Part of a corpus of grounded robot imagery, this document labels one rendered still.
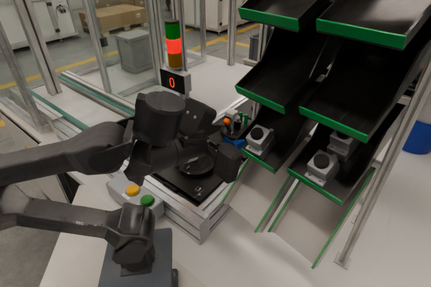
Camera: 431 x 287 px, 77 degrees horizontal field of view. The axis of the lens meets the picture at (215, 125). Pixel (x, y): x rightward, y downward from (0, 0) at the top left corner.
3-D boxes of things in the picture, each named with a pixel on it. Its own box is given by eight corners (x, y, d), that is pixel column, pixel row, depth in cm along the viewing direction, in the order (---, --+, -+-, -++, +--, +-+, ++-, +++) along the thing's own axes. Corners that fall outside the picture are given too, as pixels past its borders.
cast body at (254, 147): (261, 162, 65) (256, 146, 60) (247, 154, 68) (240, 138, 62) (281, 136, 68) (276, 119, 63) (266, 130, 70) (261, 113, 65)
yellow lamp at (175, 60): (175, 68, 96) (174, 55, 93) (165, 65, 98) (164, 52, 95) (185, 65, 99) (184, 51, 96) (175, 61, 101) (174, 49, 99)
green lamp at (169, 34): (172, 40, 90) (171, 25, 87) (162, 37, 93) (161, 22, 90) (183, 36, 93) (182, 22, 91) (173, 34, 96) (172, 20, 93)
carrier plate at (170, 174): (200, 205, 84) (199, 201, 83) (149, 172, 97) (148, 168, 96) (242, 164, 100) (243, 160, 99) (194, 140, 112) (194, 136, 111)
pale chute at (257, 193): (262, 233, 72) (255, 232, 69) (228, 204, 81) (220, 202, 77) (317, 143, 72) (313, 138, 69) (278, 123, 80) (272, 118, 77)
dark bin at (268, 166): (274, 174, 63) (269, 158, 57) (234, 148, 71) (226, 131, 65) (341, 94, 70) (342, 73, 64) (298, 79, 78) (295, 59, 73)
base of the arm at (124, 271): (119, 277, 56) (113, 261, 52) (124, 247, 61) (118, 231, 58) (154, 272, 56) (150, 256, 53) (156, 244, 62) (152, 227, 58)
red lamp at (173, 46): (174, 55, 93) (173, 40, 90) (164, 52, 95) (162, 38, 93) (184, 51, 96) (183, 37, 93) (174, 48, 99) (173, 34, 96)
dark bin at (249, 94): (284, 115, 54) (279, 90, 48) (236, 93, 62) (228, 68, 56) (360, 31, 61) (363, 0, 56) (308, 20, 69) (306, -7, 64)
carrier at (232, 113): (245, 162, 101) (247, 135, 94) (196, 138, 113) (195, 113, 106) (275, 132, 117) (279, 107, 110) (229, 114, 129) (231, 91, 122)
